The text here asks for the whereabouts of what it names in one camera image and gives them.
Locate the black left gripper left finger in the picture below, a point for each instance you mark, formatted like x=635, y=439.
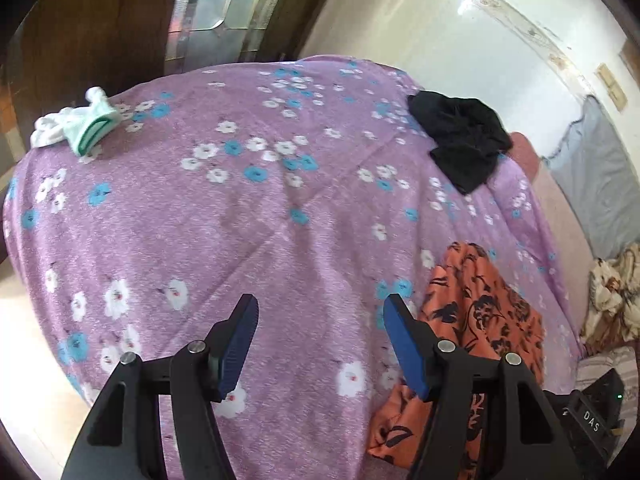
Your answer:
x=121, y=437

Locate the stained glass window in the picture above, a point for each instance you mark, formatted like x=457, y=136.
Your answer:
x=210, y=32

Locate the dark wooden door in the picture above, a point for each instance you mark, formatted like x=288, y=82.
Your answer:
x=64, y=47

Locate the cream brown patterned blanket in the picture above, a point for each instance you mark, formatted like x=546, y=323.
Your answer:
x=612, y=318

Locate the white green small garment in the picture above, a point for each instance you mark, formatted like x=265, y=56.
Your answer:
x=81, y=127

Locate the orange black floral garment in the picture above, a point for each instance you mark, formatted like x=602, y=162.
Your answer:
x=468, y=302

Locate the beige wall switch plate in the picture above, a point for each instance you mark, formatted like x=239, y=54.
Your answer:
x=613, y=88

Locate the pink mattress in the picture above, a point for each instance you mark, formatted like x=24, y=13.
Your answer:
x=574, y=254

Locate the grey pillow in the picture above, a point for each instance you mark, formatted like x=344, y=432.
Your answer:
x=596, y=176

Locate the purple floral bed sheet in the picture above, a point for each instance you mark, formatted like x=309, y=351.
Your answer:
x=306, y=184

